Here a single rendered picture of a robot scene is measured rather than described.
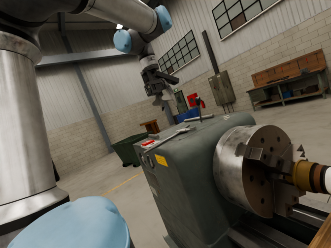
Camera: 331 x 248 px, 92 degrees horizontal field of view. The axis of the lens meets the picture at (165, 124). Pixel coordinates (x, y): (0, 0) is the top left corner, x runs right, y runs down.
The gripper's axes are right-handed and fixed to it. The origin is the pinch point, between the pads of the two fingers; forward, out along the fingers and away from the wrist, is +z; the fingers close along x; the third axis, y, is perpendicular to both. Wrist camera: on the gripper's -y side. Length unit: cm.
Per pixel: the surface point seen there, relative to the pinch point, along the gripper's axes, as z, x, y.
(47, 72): -397, -958, 99
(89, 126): -54, -960, 14
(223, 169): 25.3, 24.7, 2.6
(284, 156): 29.0, 33.7, -17.1
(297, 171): 29, 41, -9
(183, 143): 14.7, 12.5, 6.7
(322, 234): 49, 42, -9
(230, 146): 19.1, 25.9, -2.5
